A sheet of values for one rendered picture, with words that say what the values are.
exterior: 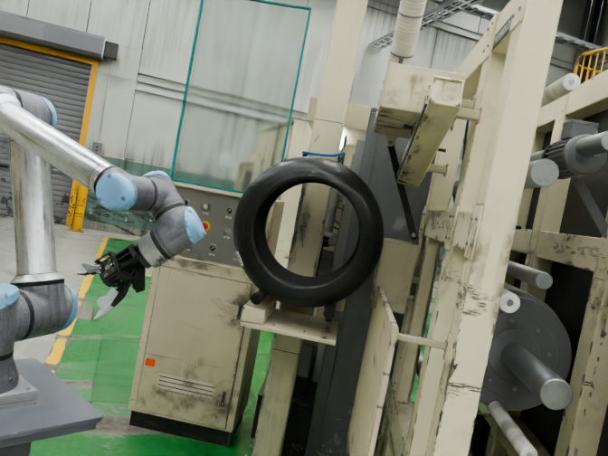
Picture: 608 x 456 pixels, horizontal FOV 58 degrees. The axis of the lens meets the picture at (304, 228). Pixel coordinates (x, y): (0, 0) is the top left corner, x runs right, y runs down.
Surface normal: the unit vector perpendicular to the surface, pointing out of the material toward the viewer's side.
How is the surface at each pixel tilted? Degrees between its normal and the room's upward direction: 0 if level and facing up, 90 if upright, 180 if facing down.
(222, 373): 90
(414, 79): 90
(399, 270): 90
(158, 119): 90
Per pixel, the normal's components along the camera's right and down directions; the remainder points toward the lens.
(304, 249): -0.08, 0.04
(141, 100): 0.29, 0.11
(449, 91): -0.03, -0.27
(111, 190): -0.33, 0.04
